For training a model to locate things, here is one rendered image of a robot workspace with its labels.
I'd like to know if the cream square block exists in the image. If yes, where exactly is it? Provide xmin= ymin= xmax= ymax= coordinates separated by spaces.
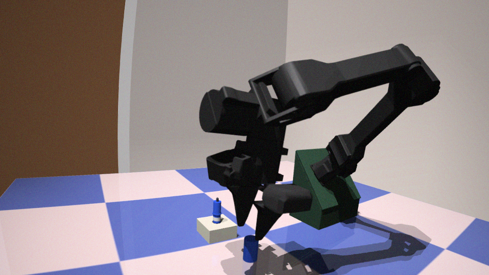
xmin=196 ymin=214 xmax=238 ymax=244

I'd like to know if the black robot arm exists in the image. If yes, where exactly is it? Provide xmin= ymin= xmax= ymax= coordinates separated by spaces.
xmin=199 ymin=44 xmax=440 ymax=187

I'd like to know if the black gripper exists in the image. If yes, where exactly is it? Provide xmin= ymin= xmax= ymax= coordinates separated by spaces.
xmin=227 ymin=136 xmax=313 ymax=241

